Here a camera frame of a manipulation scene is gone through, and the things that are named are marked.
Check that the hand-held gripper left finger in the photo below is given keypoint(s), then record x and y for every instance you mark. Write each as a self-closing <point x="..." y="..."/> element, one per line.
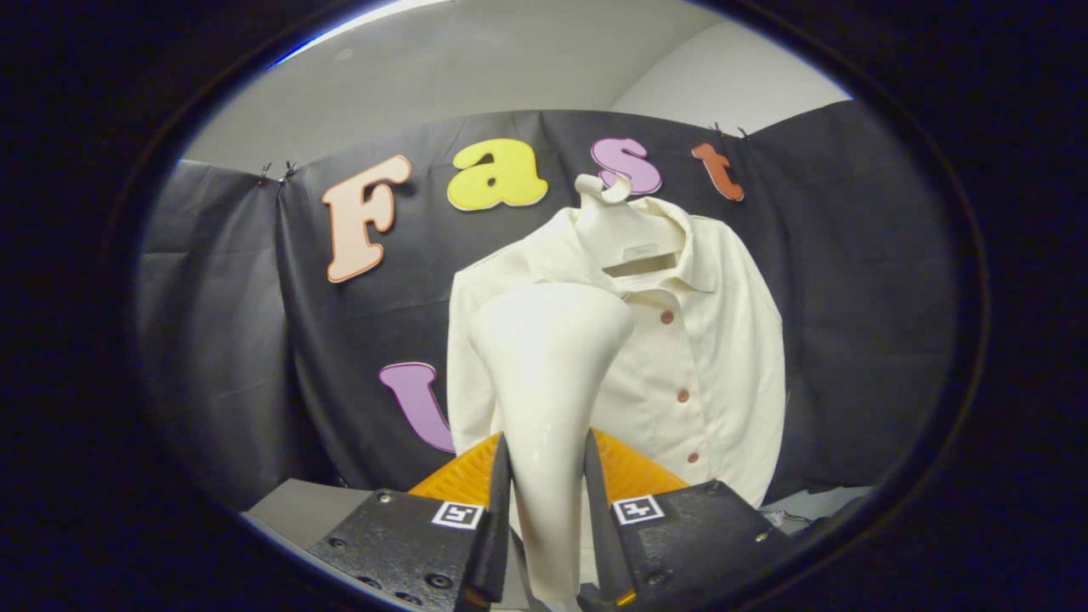
<point x="497" y="527"/>

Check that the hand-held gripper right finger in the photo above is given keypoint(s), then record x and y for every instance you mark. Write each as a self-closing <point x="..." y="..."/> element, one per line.
<point x="599" y="527"/>

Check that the cream garment steamer head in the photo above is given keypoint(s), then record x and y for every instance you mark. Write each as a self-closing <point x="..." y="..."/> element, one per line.
<point x="548" y="382"/>

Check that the cream button-up shirt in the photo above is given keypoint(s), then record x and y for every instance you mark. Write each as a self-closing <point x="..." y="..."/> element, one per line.
<point x="714" y="340"/>

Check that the grey-topped drawer cabinet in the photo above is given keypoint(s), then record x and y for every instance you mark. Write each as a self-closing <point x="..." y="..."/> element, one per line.
<point x="297" y="510"/>

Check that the black backdrop cloth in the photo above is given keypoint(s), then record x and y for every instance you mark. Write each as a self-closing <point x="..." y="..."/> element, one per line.
<point x="255" y="340"/>

